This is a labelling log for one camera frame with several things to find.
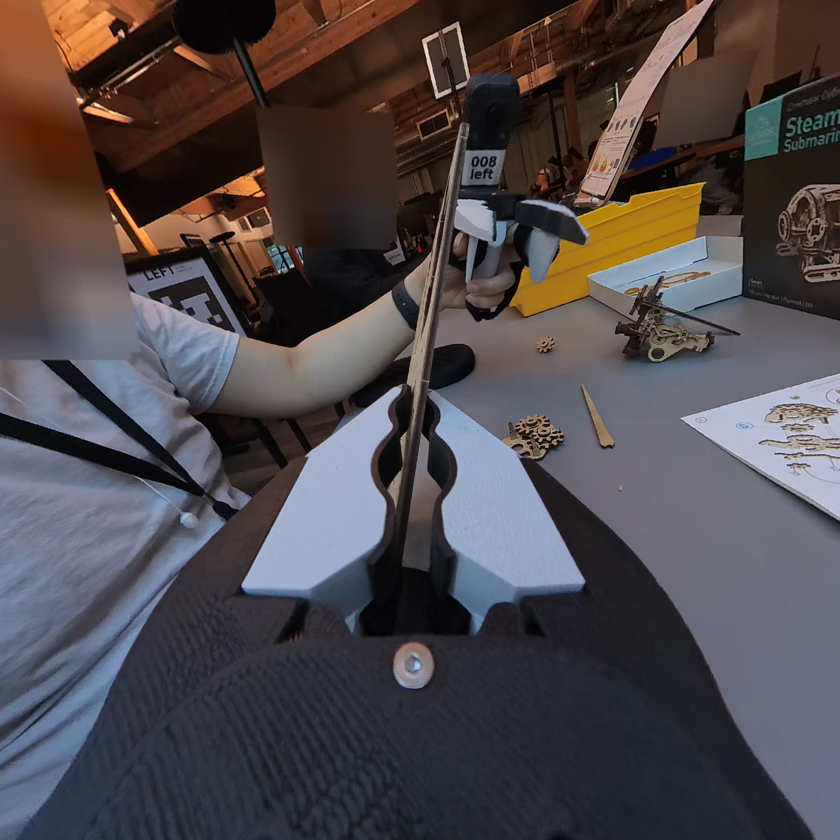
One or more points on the person's left forearm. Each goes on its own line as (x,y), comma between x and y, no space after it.
(315,367)

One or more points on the wooden parts sheet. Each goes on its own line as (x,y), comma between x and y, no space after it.
(420,367)
(682,279)

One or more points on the small wooden gear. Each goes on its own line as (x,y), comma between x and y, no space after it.
(541,341)

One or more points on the person's left hand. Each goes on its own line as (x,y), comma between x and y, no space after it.
(446,289)

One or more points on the white instruction booklet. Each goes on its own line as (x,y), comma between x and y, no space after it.
(722,426)

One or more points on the grey desk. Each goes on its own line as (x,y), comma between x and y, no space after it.
(656,590)

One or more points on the pointed wooden stick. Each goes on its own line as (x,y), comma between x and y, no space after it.
(598,420)

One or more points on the black and white marker sign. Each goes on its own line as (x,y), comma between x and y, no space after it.
(197,302)

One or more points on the wooden document stand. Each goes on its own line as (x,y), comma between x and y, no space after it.
(656,65)

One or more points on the wooden mechanical model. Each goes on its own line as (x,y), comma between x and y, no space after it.
(669,348)

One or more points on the black wristband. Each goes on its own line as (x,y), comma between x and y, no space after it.
(405,305)

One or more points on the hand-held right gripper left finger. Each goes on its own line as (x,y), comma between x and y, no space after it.
(315,525)

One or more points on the black kit box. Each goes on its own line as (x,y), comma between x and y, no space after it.
(768,197)

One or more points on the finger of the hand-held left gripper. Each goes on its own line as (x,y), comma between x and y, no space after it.
(479,220)
(558,216)

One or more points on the person's grey shirt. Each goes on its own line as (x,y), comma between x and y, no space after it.
(79,590)

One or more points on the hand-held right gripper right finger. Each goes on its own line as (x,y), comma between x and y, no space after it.
(512,525)

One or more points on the white cardboard tray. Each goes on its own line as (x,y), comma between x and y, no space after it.
(610,289)

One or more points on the wooden gear plate assembly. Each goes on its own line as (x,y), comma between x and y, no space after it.
(548,436)

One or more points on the yellow plastic bin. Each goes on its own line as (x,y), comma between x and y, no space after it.
(623,243)

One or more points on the black fuzzy ball on pole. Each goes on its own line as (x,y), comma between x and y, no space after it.
(223,23)

